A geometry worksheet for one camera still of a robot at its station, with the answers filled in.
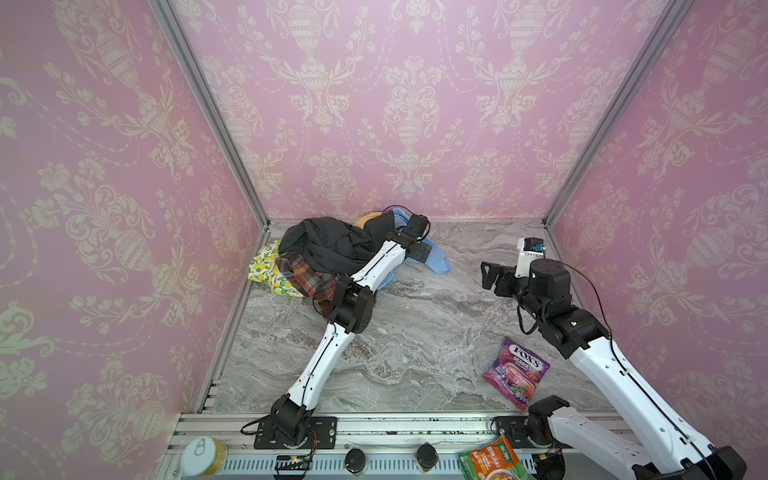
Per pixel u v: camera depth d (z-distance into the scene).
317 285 0.90
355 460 0.63
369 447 0.74
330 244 0.97
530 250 0.63
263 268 1.01
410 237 0.85
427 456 0.64
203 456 0.67
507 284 0.66
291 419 0.66
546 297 0.54
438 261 1.06
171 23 0.71
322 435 0.74
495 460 0.69
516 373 0.81
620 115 0.87
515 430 0.73
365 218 1.11
